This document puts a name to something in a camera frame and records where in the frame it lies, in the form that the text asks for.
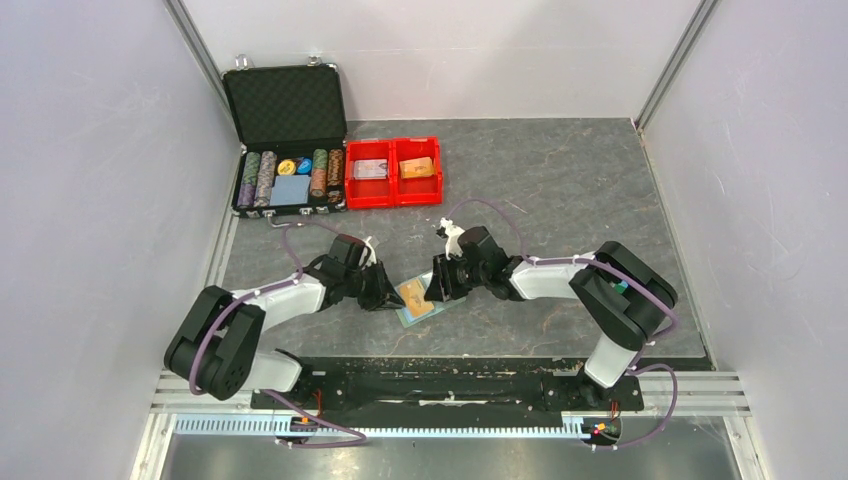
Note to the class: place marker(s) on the tan brown credit card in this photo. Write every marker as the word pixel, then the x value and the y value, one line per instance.
pixel 412 291

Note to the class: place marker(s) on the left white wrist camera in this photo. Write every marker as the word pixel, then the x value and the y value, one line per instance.
pixel 367 252

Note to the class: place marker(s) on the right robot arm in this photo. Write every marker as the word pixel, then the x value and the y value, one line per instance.
pixel 627 299

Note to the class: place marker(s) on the white card in bin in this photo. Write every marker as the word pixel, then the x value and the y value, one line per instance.
pixel 370 169

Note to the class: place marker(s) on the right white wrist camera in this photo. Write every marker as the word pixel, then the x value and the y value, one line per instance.
pixel 450 233

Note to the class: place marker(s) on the red bin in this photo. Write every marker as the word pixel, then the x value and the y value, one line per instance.
pixel 419 191
pixel 367 194

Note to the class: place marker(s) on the blue playing card deck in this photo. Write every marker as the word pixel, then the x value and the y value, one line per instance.
pixel 290 190

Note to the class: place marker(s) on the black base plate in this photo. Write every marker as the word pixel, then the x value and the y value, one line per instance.
pixel 455 392

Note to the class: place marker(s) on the aluminium frame rail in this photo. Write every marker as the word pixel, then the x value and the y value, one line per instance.
pixel 650 396

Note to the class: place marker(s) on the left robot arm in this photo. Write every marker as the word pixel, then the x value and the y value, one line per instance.
pixel 216 347

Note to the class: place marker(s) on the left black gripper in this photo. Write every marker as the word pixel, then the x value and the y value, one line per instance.
pixel 384 295

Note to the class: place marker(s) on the left red bin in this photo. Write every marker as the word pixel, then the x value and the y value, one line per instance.
pixel 367 194

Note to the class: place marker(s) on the green card holder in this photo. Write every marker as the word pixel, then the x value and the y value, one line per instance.
pixel 440 307

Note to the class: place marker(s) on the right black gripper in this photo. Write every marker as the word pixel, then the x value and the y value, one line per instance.
pixel 438 289

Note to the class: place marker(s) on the yellow dealer chip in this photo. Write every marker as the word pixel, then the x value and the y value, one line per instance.
pixel 287 167

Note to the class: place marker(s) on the orange card in bin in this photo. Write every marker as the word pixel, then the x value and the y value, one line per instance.
pixel 420 167

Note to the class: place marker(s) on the black poker chip case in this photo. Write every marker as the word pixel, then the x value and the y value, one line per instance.
pixel 291 111

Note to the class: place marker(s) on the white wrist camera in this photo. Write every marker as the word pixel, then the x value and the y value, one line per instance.
pixel 367 252
pixel 450 233

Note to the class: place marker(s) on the right red bin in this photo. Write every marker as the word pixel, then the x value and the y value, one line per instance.
pixel 419 191

